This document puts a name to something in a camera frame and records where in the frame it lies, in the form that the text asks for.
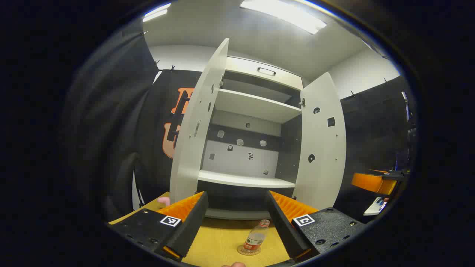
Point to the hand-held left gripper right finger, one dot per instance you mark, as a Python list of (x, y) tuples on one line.
[(284, 226)]

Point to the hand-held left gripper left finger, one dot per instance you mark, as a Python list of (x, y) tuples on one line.
[(189, 226)]

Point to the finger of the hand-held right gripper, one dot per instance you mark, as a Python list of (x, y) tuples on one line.
[(371, 183)]

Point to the clear red label water bottle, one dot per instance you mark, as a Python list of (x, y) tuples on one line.
[(255, 239)]

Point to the white round-cornered desk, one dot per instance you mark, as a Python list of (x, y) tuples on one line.
[(374, 208)]

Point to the pink starfish plush toy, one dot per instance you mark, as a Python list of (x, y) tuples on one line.
[(163, 201)]

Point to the white cabinet right door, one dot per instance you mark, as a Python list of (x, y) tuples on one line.
[(323, 148)]

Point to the white cabinet door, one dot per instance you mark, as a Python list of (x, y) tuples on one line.
[(196, 129), (323, 148)]

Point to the white cabinet left door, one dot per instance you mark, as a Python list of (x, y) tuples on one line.
[(196, 129)]

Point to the white cabinet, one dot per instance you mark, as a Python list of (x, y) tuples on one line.
[(252, 105)]

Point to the black backdrop cloth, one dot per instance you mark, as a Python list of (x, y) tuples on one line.
[(111, 111)]

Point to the white cabinet drawer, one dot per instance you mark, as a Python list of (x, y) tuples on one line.
[(245, 68)]

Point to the large ceiling light panel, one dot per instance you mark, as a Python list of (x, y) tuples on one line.
[(285, 15)]

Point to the small ceiling light panel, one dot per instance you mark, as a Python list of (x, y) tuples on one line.
[(156, 12)]

